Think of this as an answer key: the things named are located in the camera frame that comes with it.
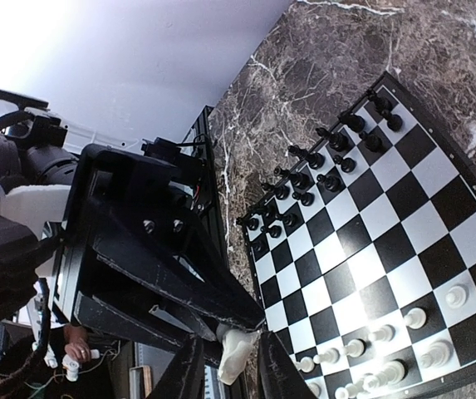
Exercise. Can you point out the person hand in background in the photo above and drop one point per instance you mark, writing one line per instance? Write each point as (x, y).
(77, 347)

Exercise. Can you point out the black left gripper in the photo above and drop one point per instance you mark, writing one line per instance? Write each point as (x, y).
(139, 262)

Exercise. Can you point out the black chess queen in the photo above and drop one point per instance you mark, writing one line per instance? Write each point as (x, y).
(315, 160)

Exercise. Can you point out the black and white chessboard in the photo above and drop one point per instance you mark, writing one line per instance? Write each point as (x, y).
(336, 255)

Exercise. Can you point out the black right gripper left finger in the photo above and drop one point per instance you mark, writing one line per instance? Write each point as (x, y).
(184, 376)

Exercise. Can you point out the white chess knight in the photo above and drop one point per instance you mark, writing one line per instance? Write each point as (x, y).
(237, 348)

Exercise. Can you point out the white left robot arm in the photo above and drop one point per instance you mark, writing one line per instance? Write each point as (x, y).
(36, 174)

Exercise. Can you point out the white chess pawn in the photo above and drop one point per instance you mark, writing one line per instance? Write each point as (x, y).
(457, 296)
(305, 364)
(330, 356)
(416, 318)
(384, 333)
(354, 348)

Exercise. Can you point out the black chess bishop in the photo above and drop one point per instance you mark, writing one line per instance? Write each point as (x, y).
(336, 140)

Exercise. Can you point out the black chess pawn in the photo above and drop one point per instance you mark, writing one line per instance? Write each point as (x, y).
(394, 121)
(371, 142)
(347, 164)

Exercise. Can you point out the black chess knight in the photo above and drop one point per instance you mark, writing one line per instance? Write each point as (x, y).
(352, 121)

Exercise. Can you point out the black chess rook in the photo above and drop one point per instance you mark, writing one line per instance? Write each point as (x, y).
(380, 103)

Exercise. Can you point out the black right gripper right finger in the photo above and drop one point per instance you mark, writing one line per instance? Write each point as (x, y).
(278, 377)

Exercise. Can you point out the white chess king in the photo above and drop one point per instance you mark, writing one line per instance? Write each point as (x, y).
(349, 391)

